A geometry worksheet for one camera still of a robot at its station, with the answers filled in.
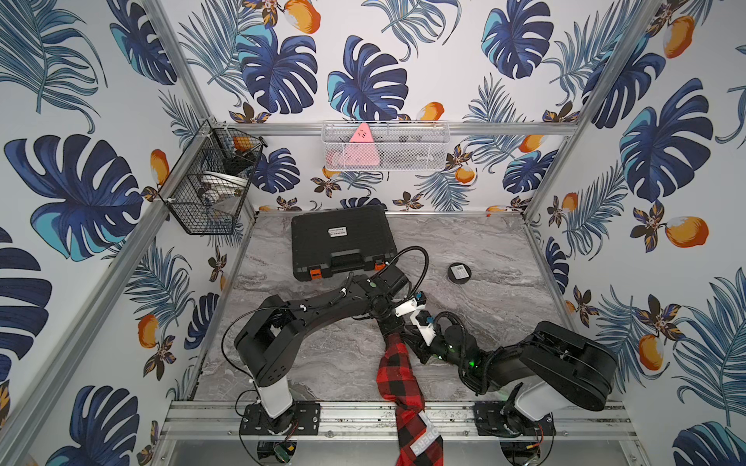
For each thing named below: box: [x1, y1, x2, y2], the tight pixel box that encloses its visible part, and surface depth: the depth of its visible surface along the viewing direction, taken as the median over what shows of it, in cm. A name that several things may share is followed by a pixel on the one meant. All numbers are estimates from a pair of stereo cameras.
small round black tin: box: [446, 262, 473, 286], surface depth 103 cm
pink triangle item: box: [343, 122, 380, 167], surface depth 92 cm
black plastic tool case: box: [291, 205, 399, 282], surface depth 104 cm
